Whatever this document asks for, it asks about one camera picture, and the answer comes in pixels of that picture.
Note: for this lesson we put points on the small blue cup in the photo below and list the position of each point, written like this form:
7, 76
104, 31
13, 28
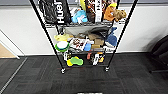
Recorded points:
87, 46

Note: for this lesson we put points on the white box with red print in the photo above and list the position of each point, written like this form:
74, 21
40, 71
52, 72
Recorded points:
77, 44

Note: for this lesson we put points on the small red item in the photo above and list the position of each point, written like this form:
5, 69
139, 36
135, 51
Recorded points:
89, 56

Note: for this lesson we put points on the white and black bottle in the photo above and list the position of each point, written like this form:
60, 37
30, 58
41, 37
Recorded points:
95, 59

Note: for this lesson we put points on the green and yellow toy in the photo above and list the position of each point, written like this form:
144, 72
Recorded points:
74, 61

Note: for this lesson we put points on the dark grey bag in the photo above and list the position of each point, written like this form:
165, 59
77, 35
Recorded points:
86, 29

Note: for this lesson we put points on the small orange toy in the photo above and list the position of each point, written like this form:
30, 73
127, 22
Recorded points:
101, 59

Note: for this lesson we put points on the green and white bowl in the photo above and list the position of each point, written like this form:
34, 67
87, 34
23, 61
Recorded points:
62, 46

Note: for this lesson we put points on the yellow plush toy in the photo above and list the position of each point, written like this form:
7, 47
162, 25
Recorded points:
62, 37

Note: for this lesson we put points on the blue cloth bag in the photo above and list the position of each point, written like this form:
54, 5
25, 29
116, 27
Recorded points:
112, 39

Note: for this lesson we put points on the blue plush toy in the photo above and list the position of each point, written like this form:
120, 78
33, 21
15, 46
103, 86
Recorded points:
79, 16

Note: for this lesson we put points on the dark box with white stripe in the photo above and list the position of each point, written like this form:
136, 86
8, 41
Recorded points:
91, 11

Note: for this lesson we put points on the yellow toy with eyes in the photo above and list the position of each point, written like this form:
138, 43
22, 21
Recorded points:
82, 4

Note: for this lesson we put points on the black Huel bag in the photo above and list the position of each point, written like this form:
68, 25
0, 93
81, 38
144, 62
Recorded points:
53, 11

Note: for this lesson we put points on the black chair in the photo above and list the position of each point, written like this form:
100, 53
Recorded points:
161, 53

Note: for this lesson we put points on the white door frame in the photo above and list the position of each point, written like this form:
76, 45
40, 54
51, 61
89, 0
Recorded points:
11, 43

